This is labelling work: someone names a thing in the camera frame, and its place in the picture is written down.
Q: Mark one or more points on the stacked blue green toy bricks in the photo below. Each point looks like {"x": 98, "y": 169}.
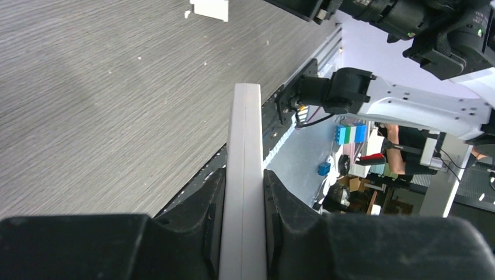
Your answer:
{"x": 350, "y": 133}

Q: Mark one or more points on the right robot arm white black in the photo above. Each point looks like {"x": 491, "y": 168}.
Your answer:
{"x": 424, "y": 64}

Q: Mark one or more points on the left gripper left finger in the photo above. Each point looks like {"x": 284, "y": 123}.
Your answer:
{"x": 182, "y": 243}

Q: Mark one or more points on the white battery cover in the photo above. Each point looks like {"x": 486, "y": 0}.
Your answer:
{"x": 216, "y": 9}

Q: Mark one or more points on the small blue toy brick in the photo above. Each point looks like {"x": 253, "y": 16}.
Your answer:
{"x": 324, "y": 168}

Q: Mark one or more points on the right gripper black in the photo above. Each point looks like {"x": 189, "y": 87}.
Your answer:
{"x": 309, "y": 10}

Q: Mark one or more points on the white remote with dark buttons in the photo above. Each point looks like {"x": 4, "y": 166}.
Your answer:
{"x": 243, "y": 241}

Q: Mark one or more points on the person in black shirt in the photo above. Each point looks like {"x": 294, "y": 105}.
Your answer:
{"x": 405, "y": 164}

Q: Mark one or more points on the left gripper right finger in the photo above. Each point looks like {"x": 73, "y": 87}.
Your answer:
{"x": 304, "y": 244}

